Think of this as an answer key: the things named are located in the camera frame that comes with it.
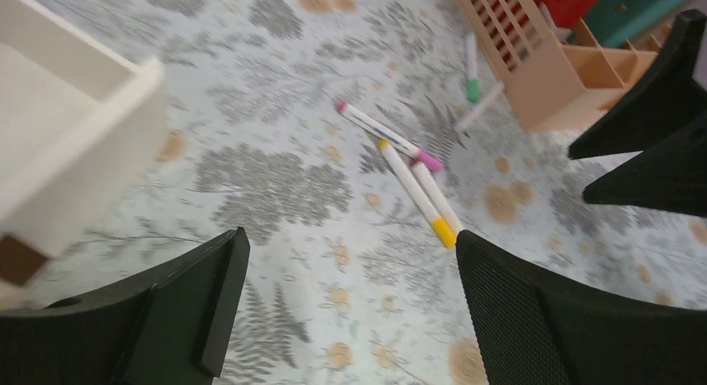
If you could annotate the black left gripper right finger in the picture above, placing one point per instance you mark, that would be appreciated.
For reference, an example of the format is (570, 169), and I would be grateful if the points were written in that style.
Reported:
(535, 326)

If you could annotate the light green capped marker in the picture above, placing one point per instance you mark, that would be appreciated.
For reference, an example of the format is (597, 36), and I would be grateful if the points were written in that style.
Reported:
(472, 71)

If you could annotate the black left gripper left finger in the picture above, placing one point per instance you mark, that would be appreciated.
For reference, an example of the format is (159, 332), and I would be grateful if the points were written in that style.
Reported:
(170, 324)

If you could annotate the teal file folder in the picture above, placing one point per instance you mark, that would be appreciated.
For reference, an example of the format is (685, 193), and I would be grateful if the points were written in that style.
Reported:
(614, 22)

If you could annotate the plain white marker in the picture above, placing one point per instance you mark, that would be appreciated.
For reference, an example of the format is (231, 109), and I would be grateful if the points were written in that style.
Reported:
(477, 111)

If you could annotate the floral desk mat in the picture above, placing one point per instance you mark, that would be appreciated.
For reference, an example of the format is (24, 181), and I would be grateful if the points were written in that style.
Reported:
(347, 283)

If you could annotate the dark red capped white marker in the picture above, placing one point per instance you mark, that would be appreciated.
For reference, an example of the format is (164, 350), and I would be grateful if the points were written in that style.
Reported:
(436, 196)

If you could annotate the yellow capped white marker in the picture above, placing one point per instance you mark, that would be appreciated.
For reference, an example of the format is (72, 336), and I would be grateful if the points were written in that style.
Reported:
(417, 194)

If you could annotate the red file folder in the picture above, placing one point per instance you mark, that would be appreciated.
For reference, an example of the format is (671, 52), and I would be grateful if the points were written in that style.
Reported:
(563, 1)

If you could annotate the peach plastic file organizer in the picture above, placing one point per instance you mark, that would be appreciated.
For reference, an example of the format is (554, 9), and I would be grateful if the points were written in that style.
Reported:
(553, 85)

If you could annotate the pink capped white marker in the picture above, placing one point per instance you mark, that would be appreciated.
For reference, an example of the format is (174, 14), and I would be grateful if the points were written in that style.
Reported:
(379, 130)

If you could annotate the cream drawer unit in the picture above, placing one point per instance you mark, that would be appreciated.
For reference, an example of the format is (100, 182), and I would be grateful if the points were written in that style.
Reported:
(79, 123)

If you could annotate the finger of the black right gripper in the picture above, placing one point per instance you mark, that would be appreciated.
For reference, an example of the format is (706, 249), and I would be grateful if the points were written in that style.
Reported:
(664, 100)
(670, 176)

